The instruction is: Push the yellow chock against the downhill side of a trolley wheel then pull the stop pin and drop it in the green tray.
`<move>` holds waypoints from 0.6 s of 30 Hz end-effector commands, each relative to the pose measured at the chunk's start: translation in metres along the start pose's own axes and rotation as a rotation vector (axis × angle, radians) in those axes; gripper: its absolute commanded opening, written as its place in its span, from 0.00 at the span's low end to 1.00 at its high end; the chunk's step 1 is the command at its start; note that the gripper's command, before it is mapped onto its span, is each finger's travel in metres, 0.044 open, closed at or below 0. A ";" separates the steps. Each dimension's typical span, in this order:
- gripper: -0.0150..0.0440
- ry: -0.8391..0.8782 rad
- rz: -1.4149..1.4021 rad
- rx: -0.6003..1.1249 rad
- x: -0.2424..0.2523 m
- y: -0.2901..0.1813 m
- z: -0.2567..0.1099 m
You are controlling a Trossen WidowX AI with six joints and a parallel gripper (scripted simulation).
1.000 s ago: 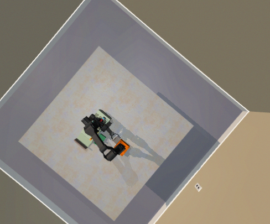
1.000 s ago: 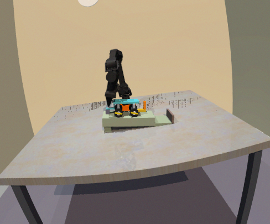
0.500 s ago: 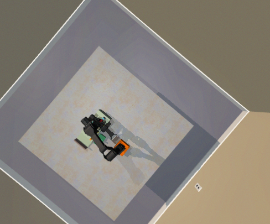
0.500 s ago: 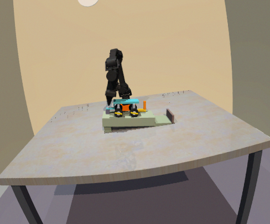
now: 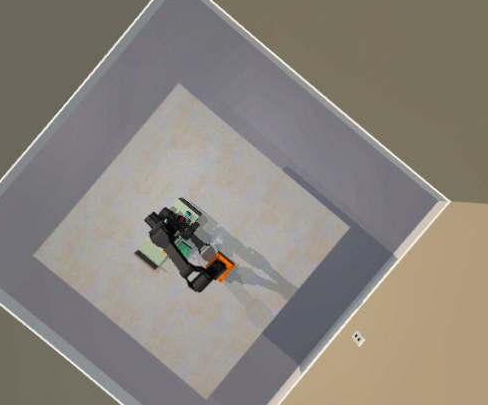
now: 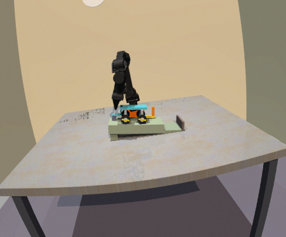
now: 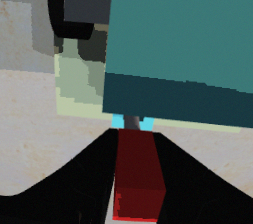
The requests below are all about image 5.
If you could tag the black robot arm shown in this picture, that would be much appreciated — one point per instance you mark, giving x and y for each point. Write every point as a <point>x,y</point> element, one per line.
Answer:
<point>162,235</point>

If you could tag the green tray floor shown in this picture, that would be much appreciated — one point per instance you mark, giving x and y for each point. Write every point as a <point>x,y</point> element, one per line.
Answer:
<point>184,249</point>

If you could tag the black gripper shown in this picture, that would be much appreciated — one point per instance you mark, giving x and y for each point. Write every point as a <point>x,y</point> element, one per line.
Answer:
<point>173,220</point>

